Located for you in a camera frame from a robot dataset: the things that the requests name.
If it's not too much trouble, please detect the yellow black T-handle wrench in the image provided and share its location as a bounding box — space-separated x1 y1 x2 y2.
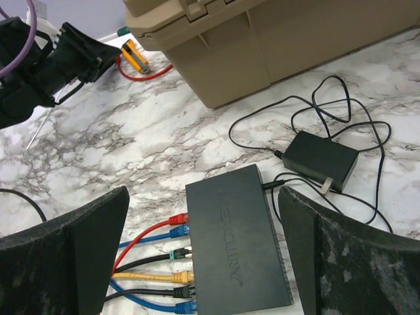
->
26 108 53 151

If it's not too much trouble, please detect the tan plastic toolbox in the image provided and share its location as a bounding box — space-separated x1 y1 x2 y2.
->
125 0 419 108

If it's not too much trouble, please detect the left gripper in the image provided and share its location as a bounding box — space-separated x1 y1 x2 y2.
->
1 22 121 128

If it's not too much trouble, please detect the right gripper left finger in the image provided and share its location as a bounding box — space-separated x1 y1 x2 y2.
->
1 186 130 314

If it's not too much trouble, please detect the black power adapter with cable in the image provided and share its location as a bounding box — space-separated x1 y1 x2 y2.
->
228 74 394 234

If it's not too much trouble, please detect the black braided ethernet cable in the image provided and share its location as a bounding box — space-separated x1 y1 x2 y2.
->
0 188 194 273

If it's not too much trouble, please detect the blue ethernet cable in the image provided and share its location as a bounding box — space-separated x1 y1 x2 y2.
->
117 224 192 249

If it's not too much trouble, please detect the green handled screwdriver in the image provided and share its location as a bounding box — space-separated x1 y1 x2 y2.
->
117 26 131 37

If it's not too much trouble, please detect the red ethernet cable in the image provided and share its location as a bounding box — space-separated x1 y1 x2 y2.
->
111 212 190 275
115 55 174 82

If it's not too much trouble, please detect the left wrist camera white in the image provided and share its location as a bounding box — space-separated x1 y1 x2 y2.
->
26 0 59 49

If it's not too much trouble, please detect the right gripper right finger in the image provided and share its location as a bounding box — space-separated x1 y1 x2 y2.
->
278 186 419 314

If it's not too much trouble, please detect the yellow ethernet cable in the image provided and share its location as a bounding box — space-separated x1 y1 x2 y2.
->
111 270 195 285

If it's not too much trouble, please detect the yellow black utility knife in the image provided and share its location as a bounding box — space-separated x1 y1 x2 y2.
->
121 39 150 74

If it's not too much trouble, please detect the black network switch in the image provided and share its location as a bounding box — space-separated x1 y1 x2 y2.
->
185 165 293 314

